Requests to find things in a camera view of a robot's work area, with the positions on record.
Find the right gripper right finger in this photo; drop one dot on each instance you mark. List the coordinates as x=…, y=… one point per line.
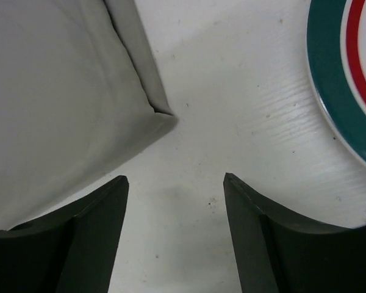
x=279, y=250

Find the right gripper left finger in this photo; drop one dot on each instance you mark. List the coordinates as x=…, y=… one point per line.
x=71, y=249

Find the grey cloth placemat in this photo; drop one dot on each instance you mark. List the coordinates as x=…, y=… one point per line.
x=80, y=94

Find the white plate green red rim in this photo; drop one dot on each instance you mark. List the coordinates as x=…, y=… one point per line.
x=336, y=56

